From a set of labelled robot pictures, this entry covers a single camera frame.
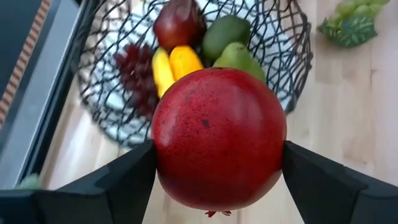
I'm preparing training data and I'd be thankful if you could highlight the yellow banana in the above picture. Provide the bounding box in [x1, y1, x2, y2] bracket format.
[151, 47, 175, 99]

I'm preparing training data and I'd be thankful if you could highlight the black wire basket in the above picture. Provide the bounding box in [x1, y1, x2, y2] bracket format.
[76, 0, 314, 149]

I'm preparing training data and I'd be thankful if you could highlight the dark red apple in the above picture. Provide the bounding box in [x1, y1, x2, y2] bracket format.
[152, 0, 206, 52]

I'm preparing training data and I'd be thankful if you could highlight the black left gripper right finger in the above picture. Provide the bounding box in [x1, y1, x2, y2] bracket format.
[282, 140, 398, 224]

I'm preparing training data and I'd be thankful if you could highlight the green avocado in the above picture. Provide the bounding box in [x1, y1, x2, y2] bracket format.
[201, 14, 252, 62]

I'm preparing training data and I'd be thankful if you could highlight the green pear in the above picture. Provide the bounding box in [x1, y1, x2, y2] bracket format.
[213, 42, 267, 83]

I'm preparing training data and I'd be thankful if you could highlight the orange mango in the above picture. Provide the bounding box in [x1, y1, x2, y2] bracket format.
[169, 45, 205, 81]

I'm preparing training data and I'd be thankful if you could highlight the green grapes bunch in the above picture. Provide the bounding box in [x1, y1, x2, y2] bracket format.
[317, 0, 389, 48]

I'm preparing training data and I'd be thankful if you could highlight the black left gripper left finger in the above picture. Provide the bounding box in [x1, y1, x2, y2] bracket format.
[0, 139, 157, 224]

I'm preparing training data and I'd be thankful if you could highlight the red pomegranate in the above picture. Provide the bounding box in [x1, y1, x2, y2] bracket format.
[151, 67, 287, 218]

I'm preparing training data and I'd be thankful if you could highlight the red grapes bunch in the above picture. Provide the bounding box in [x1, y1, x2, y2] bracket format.
[113, 43, 159, 118]

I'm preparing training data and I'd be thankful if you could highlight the black hazard-striped floor mat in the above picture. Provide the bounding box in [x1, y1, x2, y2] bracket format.
[0, 0, 53, 130]

